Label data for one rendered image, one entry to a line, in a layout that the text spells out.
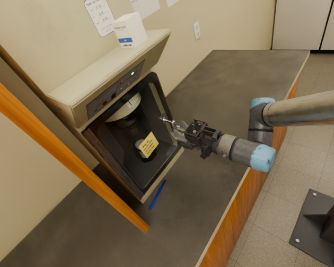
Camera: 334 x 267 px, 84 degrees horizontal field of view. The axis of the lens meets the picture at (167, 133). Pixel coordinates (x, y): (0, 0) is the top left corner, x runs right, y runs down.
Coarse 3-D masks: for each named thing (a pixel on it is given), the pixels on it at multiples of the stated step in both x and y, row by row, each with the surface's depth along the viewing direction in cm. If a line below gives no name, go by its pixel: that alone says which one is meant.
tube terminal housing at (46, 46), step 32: (0, 0) 31; (32, 0) 34; (64, 0) 38; (128, 0) 49; (0, 32) 32; (32, 32) 36; (64, 32) 40; (96, 32) 45; (32, 64) 37; (64, 64) 41; (128, 192) 82
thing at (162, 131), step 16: (144, 80) 59; (128, 96) 56; (144, 96) 61; (160, 96) 67; (112, 112) 53; (128, 112) 58; (144, 112) 63; (160, 112) 69; (96, 128) 51; (112, 128) 55; (128, 128) 60; (144, 128) 65; (160, 128) 72; (112, 144) 56; (128, 144) 61; (160, 144) 74; (176, 144) 83; (128, 160) 64; (144, 160) 70; (160, 160) 78; (144, 176) 73; (144, 192) 76
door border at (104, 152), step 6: (84, 132) 48; (90, 132) 50; (90, 138) 50; (96, 138) 52; (90, 144) 51; (96, 144) 52; (102, 144) 54; (102, 150) 54; (102, 156) 54; (108, 156) 56; (114, 162) 59; (120, 168) 62; (120, 174) 62; (126, 174) 65; (126, 180) 65; (132, 186) 69; (138, 192) 73
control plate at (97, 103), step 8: (128, 72) 44; (136, 72) 49; (120, 80) 43; (128, 80) 48; (112, 88) 43; (120, 88) 48; (104, 96) 43; (88, 104) 39; (96, 104) 43; (88, 112) 42; (96, 112) 47
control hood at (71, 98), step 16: (160, 32) 47; (128, 48) 46; (144, 48) 43; (160, 48) 50; (96, 64) 44; (112, 64) 41; (128, 64) 41; (144, 64) 49; (80, 80) 40; (96, 80) 37; (112, 80) 40; (48, 96) 40; (64, 96) 36; (80, 96) 35; (96, 96) 40; (64, 112) 41; (80, 112) 39
